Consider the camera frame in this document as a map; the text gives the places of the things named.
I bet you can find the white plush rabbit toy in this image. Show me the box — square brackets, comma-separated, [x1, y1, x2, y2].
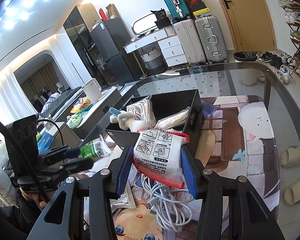
[109, 107, 150, 132]

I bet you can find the black storage box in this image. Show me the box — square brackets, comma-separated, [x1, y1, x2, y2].
[105, 89, 203, 156]

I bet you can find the black handbag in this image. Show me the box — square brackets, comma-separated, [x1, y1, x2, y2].
[151, 9, 171, 29]

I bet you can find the teal suitcase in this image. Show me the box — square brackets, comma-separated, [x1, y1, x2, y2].
[164, 0, 192, 21]

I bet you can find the stack of shoe boxes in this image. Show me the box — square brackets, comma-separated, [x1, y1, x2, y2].
[185, 0, 212, 19]

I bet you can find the clear plastic bag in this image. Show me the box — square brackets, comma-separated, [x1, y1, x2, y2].
[110, 182, 136, 212]

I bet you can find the black refrigerator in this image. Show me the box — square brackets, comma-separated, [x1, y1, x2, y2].
[90, 18, 143, 85]

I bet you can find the black cable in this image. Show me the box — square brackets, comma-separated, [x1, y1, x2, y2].
[0, 112, 65, 203]

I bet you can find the bagged white rope bundle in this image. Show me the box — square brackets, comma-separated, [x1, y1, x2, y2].
[125, 99, 157, 126]

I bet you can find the silver suitcase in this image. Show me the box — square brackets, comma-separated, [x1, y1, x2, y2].
[194, 16, 228, 64]

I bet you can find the white suitcase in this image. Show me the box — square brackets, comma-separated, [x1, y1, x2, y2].
[173, 19, 206, 64]

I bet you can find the anime printed desk mat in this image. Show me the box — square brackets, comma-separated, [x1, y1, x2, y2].
[110, 95, 283, 239]

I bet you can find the black dark glass cabinet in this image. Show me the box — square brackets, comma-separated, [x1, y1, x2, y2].
[63, 3, 109, 88]

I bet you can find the green snack packet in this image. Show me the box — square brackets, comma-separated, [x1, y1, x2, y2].
[80, 135, 111, 160]

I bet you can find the white drawer desk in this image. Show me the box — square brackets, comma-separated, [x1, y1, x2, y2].
[124, 26, 188, 67]

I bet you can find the oval mirror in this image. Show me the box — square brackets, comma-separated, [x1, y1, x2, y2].
[131, 13, 157, 35]

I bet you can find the white electric kettle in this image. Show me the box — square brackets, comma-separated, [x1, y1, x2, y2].
[82, 78, 103, 103]

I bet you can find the left hand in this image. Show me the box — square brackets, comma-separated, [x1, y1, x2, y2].
[20, 188, 47, 210]

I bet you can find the white charging cable coil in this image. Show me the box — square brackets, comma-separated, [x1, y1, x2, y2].
[140, 174, 193, 234]

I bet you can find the grey side cabinet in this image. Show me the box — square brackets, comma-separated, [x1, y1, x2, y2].
[53, 86, 121, 139]

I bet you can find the red white wipes pack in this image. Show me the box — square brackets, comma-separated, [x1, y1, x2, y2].
[132, 129, 190, 189]

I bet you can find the wooden door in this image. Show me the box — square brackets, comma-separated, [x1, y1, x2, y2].
[219, 0, 276, 52]

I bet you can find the grey white laundry basket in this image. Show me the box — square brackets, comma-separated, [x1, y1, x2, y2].
[141, 47, 164, 70]

